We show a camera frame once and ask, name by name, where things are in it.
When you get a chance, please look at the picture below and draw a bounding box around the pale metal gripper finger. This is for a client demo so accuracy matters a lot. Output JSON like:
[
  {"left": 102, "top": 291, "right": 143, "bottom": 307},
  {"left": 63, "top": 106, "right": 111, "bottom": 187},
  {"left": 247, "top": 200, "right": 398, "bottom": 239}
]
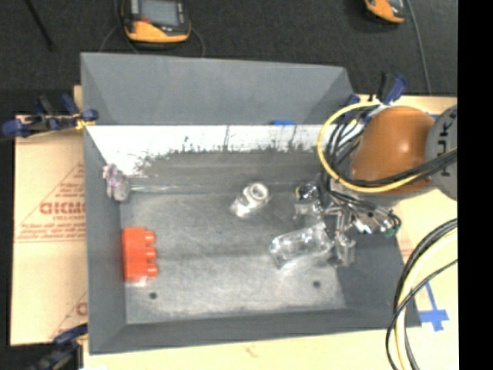
[
  {"left": 333, "top": 235, "right": 357, "bottom": 268},
  {"left": 325, "top": 208, "right": 348, "bottom": 242}
]

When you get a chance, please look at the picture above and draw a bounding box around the clear glass bulb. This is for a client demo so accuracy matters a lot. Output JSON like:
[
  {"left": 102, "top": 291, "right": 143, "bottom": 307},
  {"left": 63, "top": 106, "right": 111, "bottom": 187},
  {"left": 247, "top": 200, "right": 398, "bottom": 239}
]
[{"left": 293, "top": 182, "right": 324, "bottom": 224}]

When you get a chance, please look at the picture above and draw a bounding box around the grey metal bin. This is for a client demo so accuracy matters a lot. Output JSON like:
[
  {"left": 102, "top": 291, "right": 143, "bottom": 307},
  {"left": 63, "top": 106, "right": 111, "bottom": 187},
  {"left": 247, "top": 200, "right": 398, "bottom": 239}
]
[{"left": 79, "top": 52, "right": 421, "bottom": 354}]

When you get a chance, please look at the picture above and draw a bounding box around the orange-red toy brick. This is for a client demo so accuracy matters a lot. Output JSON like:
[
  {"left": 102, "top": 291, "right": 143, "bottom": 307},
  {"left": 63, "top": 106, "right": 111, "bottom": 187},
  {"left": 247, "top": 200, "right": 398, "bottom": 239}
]
[{"left": 122, "top": 227, "right": 159, "bottom": 284}]

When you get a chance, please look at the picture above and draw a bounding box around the clear purple plastic piece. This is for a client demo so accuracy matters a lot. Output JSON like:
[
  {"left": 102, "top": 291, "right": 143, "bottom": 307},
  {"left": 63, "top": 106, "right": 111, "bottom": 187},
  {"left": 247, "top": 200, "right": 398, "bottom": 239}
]
[{"left": 102, "top": 163, "right": 132, "bottom": 203}]

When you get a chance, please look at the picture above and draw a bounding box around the brown cardboard board red print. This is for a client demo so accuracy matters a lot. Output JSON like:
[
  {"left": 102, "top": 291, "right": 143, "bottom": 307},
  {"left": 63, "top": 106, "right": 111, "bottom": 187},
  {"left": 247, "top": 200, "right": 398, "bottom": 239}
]
[{"left": 9, "top": 85, "right": 90, "bottom": 347}]

